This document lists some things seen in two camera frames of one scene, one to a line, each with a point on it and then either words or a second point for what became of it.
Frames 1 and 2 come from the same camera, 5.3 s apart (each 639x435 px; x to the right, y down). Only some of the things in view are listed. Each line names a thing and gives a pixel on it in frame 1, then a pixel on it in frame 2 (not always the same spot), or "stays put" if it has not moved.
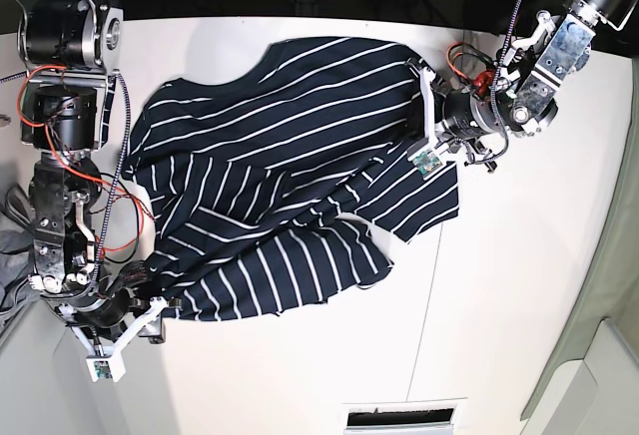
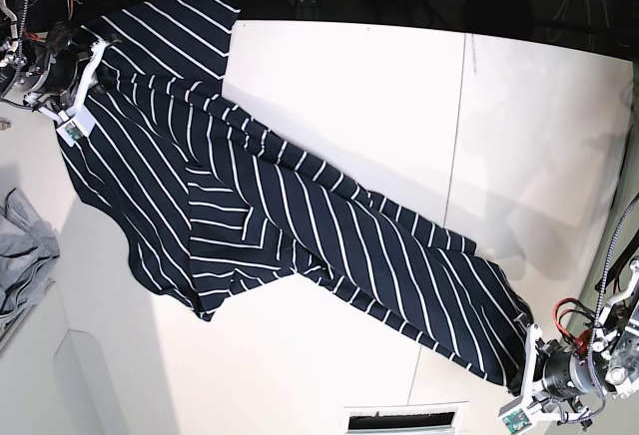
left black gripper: [115, 307] → [60, 72]
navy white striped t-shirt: [283, 183] → [212, 194]
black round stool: [490, 6] stays put
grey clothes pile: [17, 258] stays put
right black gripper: [467, 114] → [565, 373]
